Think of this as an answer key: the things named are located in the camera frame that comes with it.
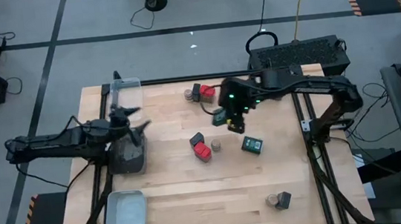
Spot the red lid paprika tin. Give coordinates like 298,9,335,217
198,83,218,105
192,140,214,165

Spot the clear plastic bin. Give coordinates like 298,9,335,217
106,76,147,125

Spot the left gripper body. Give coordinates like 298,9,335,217
105,111,134,142

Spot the black aluminium table frame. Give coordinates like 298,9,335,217
42,45,376,224

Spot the thin black floor cable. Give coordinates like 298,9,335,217
128,5,157,33

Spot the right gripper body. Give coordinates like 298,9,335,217
218,75,261,120

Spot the dark grey plastic bin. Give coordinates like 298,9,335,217
104,127,151,177

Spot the silver mounting bracket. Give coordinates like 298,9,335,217
300,118,314,134

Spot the long black cable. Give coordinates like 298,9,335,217
240,0,280,58

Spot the black floor box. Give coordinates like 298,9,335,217
353,145,401,185

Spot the light grey plastic bin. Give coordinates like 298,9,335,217
98,187,150,224

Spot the yellow cable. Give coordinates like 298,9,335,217
288,0,319,42

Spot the black perforated computer case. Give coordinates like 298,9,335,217
245,33,353,85

